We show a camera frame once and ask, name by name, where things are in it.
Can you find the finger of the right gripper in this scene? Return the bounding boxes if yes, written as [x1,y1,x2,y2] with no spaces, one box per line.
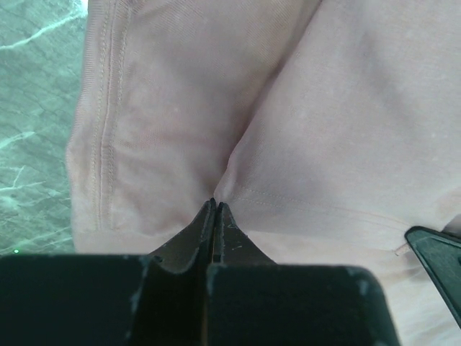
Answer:
[405,226,461,324]

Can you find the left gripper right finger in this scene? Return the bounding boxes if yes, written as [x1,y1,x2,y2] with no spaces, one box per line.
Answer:
[205,203,399,345]

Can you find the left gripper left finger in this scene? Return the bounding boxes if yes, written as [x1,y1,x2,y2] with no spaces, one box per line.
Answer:
[1,200,215,345]

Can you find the pink graphic t-shirt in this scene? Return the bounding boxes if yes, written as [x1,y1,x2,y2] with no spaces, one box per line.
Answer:
[66,1,460,345]

